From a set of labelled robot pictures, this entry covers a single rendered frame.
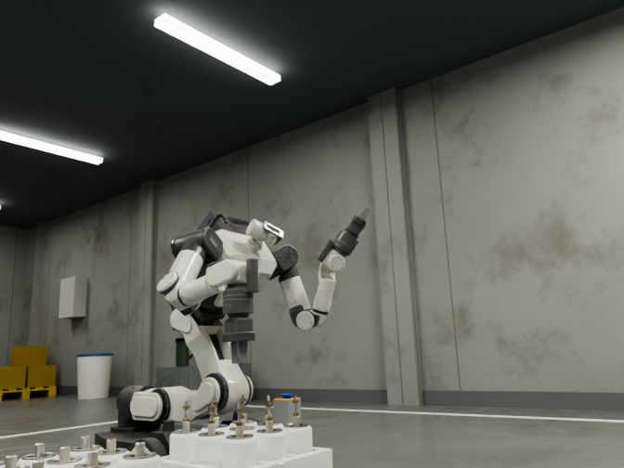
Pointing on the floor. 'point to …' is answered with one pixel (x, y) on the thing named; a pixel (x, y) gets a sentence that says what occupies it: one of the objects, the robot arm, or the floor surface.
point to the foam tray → (319, 457)
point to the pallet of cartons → (28, 373)
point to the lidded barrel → (94, 375)
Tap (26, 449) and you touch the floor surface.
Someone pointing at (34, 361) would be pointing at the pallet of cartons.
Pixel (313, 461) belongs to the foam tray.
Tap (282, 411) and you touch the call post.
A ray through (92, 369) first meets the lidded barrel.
